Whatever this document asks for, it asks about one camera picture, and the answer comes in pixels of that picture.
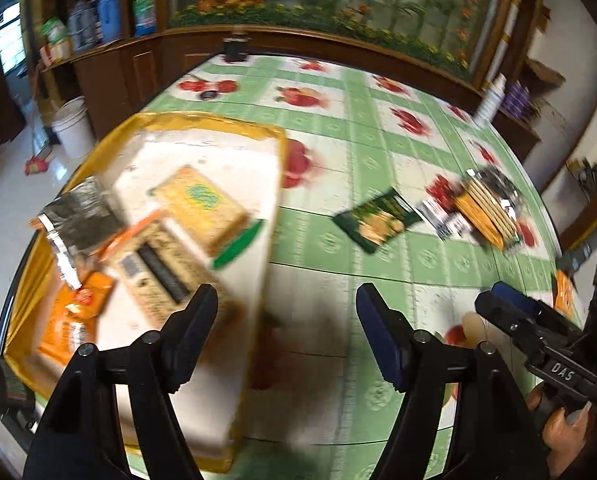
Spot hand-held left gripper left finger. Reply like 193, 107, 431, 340
23, 284, 220, 480

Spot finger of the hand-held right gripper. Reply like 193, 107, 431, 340
475, 291, 554, 361
491, 281, 579, 348

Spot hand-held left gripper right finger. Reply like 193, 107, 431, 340
355, 283, 549, 480

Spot white blue candy packet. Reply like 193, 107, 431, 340
418, 199, 471, 241

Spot yellow rimmed tray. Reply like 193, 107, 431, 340
3, 111, 289, 476

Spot person's right hand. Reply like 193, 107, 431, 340
525, 387, 593, 479

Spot orange snack packet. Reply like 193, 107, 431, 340
453, 182, 523, 252
552, 270, 578, 322

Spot clear cracker packet black text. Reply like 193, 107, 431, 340
101, 210, 219, 328

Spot green snack packet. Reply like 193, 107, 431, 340
333, 187, 424, 253

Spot orange packet round logo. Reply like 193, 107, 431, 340
36, 270, 116, 366

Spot cracker packet green end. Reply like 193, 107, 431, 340
148, 166, 266, 271

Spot dark silver snack packet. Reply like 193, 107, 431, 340
28, 176, 126, 291

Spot white spray bottle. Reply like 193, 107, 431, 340
472, 74, 508, 128

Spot purple bottles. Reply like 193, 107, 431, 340
501, 82, 531, 118

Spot green fruit-print tablecloth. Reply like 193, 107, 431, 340
33, 52, 586, 480

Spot red broom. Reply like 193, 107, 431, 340
24, 67, 52, 177

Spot white plastic bucket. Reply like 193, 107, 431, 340
52, 96, 95, 158

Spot brown wooden cabinet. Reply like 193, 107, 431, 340
38, 0, 541, 161

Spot small black jar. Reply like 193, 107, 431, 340
222, 35, 249, 61

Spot orange white box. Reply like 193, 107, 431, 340
41, 40, 74, 66

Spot blue thermos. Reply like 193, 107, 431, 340
96, 0, 124, 46

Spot grey thermos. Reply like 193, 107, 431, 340
68, 0, 99, 51

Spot green white bag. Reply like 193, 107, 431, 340
42, 17, 72, 46

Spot flower painted glass panel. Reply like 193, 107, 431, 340
171, 0, 516, 81

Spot window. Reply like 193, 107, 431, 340
0, 2, 29, 73

